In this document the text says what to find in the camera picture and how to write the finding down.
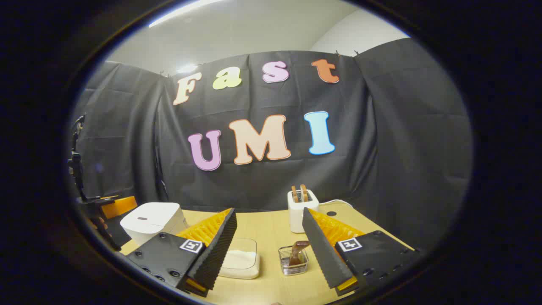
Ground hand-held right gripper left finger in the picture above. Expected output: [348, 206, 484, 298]
[126, 208, 238, 298]

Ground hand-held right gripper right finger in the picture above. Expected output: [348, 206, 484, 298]
[301, 207, 424, 297]

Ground brown wooden spoon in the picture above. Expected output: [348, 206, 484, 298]
[288, 240, 311, 266]

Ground white rice cooker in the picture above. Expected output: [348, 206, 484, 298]
[120, 202, 189, 247]

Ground clear chopstick holder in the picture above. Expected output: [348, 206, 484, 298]
[278, 245, 309, 276]

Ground clear plastic rice container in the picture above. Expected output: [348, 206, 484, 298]
[218, 238, 260, 279]

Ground white toaster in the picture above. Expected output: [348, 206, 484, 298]
[288, 189, 320, 233]

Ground black backdrop cloth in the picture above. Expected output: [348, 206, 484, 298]
[70, 38, 473, 250]

